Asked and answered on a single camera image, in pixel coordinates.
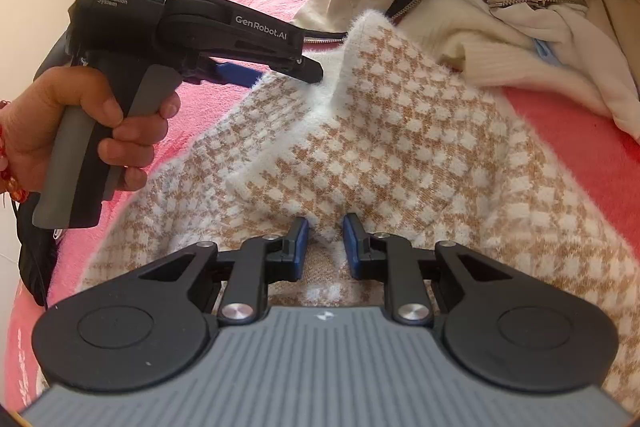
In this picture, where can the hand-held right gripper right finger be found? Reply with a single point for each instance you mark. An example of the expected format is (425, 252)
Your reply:
(351, 248)

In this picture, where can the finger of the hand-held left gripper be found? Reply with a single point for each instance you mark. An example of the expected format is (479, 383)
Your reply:
(235, 75)
(305, 70)

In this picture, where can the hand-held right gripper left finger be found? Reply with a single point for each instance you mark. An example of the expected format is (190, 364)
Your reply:
(300, 248)

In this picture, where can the beige white houndstooth knit cardigan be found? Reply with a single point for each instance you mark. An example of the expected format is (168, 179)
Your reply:
(400, 132)

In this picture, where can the person's left hand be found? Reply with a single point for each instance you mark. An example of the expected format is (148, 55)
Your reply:
(45, 107)

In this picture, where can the white ribbed knit sweater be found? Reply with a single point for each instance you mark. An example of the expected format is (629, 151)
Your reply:
(480, 32)

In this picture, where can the pink floral blanket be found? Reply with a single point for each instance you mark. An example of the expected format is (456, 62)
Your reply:
(565, 132)

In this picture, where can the black cloth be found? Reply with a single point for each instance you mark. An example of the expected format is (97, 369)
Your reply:
(37, 267)

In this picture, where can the white cloth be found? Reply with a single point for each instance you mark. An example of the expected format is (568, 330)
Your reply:
(600, 67)

